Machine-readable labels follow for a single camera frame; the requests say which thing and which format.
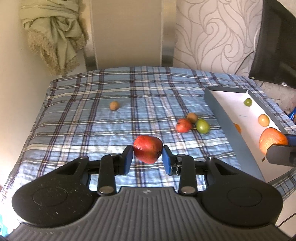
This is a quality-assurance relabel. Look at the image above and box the wrinkled large orange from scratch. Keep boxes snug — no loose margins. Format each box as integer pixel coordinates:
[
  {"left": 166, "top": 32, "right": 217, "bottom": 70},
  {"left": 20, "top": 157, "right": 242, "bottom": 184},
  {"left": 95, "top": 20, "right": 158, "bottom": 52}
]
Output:
[{"left": 259, "top": 128, "right": 288, "bottom": 155}]

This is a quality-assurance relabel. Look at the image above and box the small mandarin orange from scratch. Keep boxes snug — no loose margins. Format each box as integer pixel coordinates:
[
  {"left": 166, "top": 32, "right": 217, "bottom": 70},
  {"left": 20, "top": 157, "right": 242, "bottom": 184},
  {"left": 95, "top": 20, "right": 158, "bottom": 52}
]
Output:
[{"left": 234, "top": 123, "right": 241, "bottom": 133}]

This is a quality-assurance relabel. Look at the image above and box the green fruit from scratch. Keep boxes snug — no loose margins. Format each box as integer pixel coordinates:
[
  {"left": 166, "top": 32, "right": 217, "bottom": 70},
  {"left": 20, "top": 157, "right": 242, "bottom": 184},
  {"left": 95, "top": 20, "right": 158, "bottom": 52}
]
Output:
[
  {"left": 196, "top": 118, "right": 210, "bottom": 134},
  {"left": 243, "top": 98, "right": 252, "bottom": 107}
]

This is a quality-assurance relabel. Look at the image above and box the red apple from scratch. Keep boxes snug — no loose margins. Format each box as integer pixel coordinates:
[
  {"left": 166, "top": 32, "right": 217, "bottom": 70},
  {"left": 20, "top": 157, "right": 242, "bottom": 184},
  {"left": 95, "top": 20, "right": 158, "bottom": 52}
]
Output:
[
  {"left": 133, "top": 135, "right": 163, "bottom": 164},
  {"left": 176, "top": 118, "right": 193, "bottom": 133}
]

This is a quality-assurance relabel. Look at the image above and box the brown kiwi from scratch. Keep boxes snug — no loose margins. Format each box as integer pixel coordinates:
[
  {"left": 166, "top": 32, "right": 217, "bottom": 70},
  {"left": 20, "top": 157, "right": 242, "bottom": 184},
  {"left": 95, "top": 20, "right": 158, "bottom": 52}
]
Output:
[
  {"left": 109, "top": 101, "right": 120, "bottom": 111},
  {"left": 186, "top": 113, "right": 198, "bottom": 124}
]

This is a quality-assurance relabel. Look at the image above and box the grey white cardboard box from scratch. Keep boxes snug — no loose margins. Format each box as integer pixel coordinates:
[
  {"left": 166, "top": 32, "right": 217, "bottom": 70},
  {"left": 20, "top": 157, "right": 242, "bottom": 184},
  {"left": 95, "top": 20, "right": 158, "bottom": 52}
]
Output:
[{"left": 204, "top": 86, "right": 295, "bottom": 182}]

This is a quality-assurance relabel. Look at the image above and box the blue plaid tablecloth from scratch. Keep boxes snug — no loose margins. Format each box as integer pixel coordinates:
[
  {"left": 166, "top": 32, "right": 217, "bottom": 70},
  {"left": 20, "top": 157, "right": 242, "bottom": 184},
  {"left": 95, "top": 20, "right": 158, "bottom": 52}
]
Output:
[{"left": 0, "top": 66, "right": 296, "bottom": 232}]

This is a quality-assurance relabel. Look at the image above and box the knotted green curtain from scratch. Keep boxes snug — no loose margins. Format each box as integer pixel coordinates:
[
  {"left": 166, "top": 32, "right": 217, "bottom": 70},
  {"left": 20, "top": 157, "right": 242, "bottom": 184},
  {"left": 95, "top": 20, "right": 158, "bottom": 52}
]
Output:
[{"left": 19, "top": 1, "right": 86, "bottom": 76}]

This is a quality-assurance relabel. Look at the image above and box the black wall television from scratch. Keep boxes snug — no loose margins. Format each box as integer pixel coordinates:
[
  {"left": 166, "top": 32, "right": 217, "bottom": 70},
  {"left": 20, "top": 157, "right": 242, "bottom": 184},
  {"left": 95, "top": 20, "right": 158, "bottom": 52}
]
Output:
[{"left": 249, "top": 0, "right": 295, "bottom": 88}]

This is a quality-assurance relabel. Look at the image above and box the black television cable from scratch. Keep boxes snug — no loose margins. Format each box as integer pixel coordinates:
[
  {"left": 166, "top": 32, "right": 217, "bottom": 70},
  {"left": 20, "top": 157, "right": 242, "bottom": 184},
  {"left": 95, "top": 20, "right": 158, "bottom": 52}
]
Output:
[{"left": 234, "top": 51, "right": 255, "bottom": 75}]

